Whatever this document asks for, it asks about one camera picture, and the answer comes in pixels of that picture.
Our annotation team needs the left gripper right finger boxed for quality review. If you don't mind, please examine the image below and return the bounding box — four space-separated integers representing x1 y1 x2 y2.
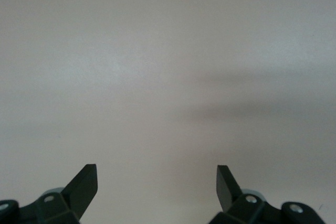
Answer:
208 165 325 224

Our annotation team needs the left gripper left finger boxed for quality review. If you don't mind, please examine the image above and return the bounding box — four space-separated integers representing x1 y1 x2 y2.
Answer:
0 164 98 224

